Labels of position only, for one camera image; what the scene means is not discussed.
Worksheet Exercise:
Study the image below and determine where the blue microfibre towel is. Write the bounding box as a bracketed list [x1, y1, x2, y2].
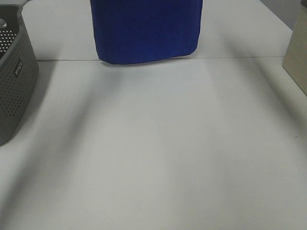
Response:
[90, 0, 203, 65]

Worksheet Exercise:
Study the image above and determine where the grey perforated plastic basket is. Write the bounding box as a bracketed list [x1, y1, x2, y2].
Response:
[0, 2, 39, 144]

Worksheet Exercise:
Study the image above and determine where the beige box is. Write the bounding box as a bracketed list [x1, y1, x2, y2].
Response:
[283, 0, 307, 93]

